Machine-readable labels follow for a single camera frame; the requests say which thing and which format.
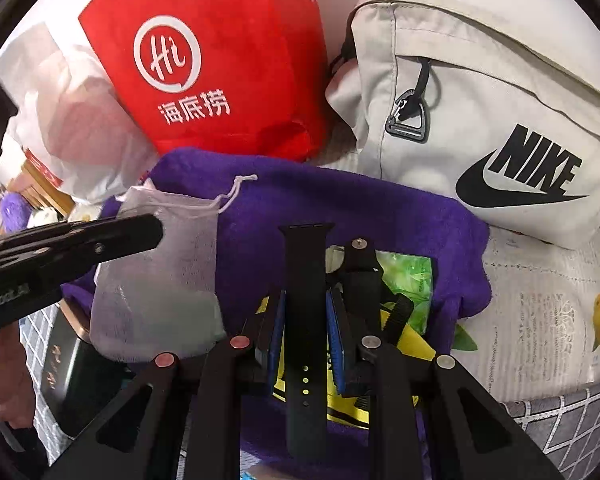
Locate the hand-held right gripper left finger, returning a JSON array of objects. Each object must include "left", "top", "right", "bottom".
[{"left": 42, "top": 287, "right": 287, "bottom": 480}]

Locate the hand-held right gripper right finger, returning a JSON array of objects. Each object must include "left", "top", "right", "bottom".
[{"left": 326, "top": 285, "right": 566, "bottom": 480}]

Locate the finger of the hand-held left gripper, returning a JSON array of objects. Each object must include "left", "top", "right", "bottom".
[
  {"left": 0, "top": 215, "right": 151, "bottom": 253},
  {"left": 10, "top": 214, "right": 164, "bottom": 286}
]

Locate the grey mesh drawstring pouch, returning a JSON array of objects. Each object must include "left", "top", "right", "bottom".
[{"left": 89, "top": 174, "right": 259, "bottom": 359}]

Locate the black holed watch strap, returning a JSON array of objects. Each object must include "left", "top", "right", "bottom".
[{"left": 278, "top": 223, "right": 335, "bottom": 461}]

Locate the yellow zip pouch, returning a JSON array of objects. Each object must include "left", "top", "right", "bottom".
[{"left": 255, "top": 294, "right": 462, "bottom": 429}]

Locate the person's left hand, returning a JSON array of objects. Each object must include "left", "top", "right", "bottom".
[{"left": 0, "top": 324, "right": 37, "bottom": 432}]

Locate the white dotted plush toy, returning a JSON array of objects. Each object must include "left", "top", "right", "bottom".
[{"left": 27, "top": 206, "right": 62, "bottom": 229}]

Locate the light wooden furniture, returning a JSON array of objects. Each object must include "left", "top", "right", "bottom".
[{"left": 9, "top": 159, "right": 77, "bottom": 217}]

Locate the purple plush toy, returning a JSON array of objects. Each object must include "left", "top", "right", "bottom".
[{"left": 0, "top": 191, "right": 32, "bottom": 232}]

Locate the green pocket tissue pack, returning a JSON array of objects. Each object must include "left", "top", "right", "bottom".
[{"left": 325, "top": 245, "right": 434, "bottom": 337}]

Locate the white plastic shopping bag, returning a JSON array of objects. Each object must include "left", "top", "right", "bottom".
[{"left": 0, "top": 20, "right": 162, "bottom": 206}]

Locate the black gift box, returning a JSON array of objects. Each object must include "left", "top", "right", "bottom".
[{"left": 40, "top": 305, "right": 137, "bottom": 442}]

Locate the purple towel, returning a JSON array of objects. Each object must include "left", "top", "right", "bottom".
[{"left": 62, "top": 147, "right": 492, "bottom": 480}]

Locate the red paper bag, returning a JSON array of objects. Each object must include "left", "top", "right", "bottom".
[{"left": 77, "top": 0, "right": 331, "bottom": 163}]

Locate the grey checked blanket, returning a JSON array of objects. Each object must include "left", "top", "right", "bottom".
[{"left": 17, "top": 300, "right": 600, "bottom": 480}]

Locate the beige waist bag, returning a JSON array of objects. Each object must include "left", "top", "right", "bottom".
[{"left": 325, "top": 0, "right": 600, "bottom": 252}]

